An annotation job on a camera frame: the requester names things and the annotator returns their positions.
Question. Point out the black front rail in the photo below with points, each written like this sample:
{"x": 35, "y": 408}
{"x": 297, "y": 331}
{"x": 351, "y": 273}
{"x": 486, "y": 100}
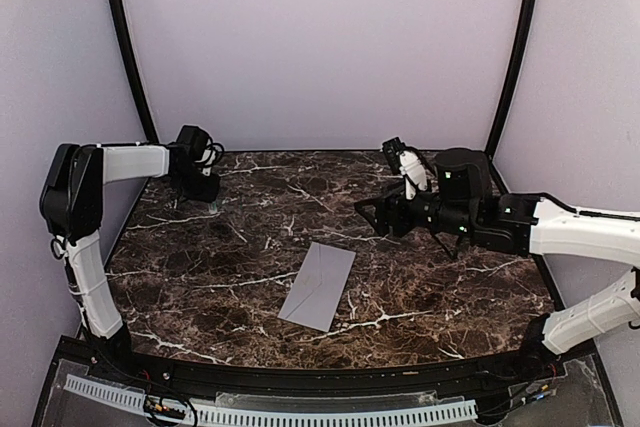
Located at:
{"x": 483, "y": 375}

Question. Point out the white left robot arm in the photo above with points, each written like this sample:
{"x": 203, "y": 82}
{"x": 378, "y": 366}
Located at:
{"x": 72, "y": 206}

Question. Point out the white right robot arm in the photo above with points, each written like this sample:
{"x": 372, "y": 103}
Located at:
{"x": 539, "y": 224}

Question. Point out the white slotted cable duct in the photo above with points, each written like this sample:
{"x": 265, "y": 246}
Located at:
{"x": 254, "y": 410}

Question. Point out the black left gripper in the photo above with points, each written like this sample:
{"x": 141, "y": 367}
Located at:
{"x": 208, "y": 195}

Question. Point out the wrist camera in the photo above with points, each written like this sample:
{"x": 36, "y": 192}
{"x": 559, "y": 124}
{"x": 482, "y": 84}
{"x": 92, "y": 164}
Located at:
{"x": 212, "y": 156}
{"x": 409, "y": 163}

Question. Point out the black left frame post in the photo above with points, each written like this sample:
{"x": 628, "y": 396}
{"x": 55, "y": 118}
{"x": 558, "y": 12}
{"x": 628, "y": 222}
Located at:
{"x": 129, "y": 61}

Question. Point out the grey paper envelope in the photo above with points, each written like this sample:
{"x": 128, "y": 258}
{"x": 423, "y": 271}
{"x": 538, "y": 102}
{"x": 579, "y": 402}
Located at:
{"x": 317, "y": 289}

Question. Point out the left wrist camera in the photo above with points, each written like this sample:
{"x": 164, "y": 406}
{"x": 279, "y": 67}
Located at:
{"x": 212, "y": 156}

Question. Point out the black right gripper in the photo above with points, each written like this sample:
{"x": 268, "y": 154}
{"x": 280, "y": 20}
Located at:
{"x": 382, "y": 224}

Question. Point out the black frame corner post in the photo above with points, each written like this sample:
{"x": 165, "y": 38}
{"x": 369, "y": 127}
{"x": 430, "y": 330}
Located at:
{"x": 524, "y": 21}

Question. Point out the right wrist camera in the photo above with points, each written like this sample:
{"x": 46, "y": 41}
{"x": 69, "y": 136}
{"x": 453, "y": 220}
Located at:
{"x": 409, "y": 163}

